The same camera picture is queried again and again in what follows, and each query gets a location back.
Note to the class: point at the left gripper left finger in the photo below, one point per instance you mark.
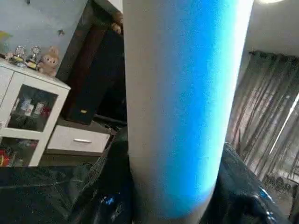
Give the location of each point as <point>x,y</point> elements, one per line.
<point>112,186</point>

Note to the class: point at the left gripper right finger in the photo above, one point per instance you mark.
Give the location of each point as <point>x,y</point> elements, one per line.
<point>247,196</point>

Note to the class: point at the white plastic table leg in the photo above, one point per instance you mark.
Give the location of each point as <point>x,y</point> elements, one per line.
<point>182,107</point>

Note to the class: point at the white drawer unit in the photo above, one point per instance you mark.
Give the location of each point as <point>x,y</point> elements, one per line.
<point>79,139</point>

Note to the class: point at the black work mat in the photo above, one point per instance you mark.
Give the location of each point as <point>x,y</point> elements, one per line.
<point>37,196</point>

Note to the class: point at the grey curtain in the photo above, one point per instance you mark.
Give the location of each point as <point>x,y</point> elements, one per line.
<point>266,121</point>

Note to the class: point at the white glass door cabinet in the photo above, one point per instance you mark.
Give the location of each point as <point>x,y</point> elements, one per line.
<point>23,112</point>

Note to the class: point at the beige plush teddy bear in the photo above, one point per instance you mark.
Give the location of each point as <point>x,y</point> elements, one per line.
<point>49,61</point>

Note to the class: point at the small silver trophy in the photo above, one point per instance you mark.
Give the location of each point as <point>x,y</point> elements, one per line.
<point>33,56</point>
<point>19,53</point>

